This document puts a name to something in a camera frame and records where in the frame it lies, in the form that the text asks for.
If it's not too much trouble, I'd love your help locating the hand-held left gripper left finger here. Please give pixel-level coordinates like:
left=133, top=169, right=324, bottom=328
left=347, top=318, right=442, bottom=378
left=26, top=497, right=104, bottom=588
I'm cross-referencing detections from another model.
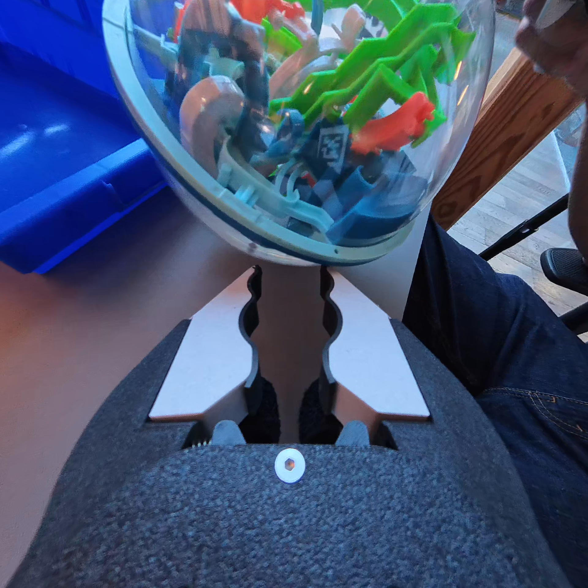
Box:
left=149, top=266, right=264, bottom=422

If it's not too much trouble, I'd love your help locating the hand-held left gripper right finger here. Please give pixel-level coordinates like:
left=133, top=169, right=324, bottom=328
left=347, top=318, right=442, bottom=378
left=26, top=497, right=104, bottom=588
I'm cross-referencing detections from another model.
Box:
left=319, top=266, right=432, bottom=423

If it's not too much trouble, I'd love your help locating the clear plastic maze ball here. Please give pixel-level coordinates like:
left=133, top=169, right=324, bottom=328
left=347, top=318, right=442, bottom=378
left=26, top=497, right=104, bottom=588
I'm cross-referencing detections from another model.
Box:
left=101, top=0, right=498, bottom=268

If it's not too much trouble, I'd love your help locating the person's right forearm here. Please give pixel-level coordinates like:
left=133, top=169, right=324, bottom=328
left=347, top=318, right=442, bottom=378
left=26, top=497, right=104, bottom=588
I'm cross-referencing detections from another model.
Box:
left=515, top=0, right=588, bottom=251

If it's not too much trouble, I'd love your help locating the person's blue jeans leg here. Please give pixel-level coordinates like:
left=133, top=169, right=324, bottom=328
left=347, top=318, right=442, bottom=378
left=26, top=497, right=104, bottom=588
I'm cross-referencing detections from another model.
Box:
left=402, top=215, right=588, bottom=588

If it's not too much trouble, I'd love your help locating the black office chair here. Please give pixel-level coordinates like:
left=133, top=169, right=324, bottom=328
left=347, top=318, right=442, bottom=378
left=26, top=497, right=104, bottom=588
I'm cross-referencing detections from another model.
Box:
left=479, top=193, right=588, bottom=337

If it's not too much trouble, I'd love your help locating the blue plastic bin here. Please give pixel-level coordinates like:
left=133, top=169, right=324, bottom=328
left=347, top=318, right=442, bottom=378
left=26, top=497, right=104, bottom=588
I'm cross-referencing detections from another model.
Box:
left=0, top=0, right=169, bottom=275

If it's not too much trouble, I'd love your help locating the wooden table leg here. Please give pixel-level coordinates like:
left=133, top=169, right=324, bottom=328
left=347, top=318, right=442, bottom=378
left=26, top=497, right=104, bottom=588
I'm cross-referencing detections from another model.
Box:
left=431, top=46, right=585, bottom=231

